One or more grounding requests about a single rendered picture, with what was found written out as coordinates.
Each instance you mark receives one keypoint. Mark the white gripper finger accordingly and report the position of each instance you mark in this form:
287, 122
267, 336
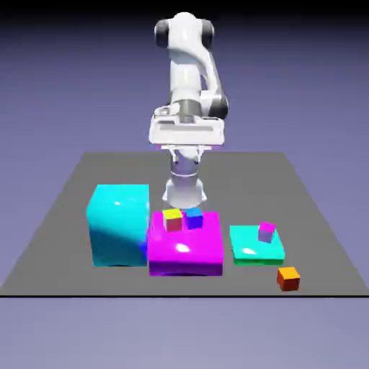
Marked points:
197, 155
174, 155

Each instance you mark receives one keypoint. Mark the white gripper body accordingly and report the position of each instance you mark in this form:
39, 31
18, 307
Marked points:
187, 135

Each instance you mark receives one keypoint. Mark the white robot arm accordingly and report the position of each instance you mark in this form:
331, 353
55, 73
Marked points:
184, 57

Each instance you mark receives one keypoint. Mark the small blue cube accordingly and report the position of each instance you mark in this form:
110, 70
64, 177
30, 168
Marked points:
194, 219

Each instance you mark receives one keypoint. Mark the small yellow cube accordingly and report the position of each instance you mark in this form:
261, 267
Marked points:
172, 220

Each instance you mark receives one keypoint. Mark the small magenta cube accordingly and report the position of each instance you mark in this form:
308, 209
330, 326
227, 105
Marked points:
266, 232

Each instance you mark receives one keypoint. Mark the small orange cube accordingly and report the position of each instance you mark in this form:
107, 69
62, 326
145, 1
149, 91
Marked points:
288, 279

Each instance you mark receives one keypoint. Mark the large cyan box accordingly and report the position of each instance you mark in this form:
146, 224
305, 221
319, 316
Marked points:
118, 225

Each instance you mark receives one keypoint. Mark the large magenta box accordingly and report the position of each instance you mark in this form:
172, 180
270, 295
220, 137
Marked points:
184, 248

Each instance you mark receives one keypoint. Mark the large flat teal box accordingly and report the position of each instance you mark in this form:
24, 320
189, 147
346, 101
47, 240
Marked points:
248, 245

